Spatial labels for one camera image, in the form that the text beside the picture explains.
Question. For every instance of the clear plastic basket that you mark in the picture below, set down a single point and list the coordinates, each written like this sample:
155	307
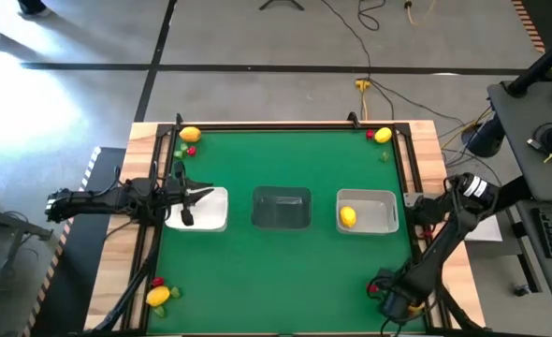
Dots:
280	208

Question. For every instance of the white plastic basket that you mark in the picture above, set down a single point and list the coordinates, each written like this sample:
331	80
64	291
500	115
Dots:
210	213

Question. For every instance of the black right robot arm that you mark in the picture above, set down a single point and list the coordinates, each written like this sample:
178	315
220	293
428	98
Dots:
440	238

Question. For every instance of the grey plastic basket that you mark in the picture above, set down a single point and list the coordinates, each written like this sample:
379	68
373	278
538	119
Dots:
374	210

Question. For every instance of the white box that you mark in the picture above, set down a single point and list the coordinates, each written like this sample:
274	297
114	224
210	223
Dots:
489	231

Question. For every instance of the black tripod foot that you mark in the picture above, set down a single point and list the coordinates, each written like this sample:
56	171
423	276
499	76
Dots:
280	4

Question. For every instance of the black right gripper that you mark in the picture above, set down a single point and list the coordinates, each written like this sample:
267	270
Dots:
400	304

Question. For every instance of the small green pepper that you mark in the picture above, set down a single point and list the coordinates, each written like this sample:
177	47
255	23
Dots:
178	153
184	146
385	156
175	292

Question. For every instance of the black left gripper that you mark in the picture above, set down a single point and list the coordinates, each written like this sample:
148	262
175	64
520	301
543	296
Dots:
175	192

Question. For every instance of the yellow power plug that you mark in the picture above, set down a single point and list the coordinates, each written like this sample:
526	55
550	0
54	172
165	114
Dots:
362	84

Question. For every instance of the black aluminium table frame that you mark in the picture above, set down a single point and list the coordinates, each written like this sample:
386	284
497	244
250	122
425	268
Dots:
280	126

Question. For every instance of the dark round stand base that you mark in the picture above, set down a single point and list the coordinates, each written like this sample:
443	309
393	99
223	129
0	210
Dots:
484	138

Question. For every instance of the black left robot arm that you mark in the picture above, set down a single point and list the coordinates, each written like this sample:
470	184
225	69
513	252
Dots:
93	201

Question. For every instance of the green table mat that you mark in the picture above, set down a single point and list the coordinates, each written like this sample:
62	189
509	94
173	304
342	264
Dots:
280	271

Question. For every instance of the grey metal stand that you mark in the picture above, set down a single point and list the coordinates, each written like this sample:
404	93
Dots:
4	224

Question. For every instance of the red connector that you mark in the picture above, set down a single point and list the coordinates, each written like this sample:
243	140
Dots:
426	232

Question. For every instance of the black beam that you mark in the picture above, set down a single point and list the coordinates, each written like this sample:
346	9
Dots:
514	194

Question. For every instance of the orange black hazard tape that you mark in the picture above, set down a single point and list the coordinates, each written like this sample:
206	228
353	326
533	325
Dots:
531	28

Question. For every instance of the small black floor object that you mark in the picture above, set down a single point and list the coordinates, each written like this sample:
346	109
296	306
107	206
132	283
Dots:
522	290

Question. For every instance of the black hazard-striped floor mat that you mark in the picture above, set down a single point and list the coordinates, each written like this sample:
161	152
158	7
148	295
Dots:
93	187

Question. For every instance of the person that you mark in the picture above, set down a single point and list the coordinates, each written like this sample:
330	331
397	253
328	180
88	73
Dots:
33	7

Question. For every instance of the grey desk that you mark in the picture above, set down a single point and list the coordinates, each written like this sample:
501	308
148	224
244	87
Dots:
514	140

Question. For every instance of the black pole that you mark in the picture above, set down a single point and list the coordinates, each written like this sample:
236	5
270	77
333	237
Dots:
538	70

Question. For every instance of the yellow lemon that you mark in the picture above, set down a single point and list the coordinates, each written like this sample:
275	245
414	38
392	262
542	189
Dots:
415	309
158	296
190	134
383	135
348	216

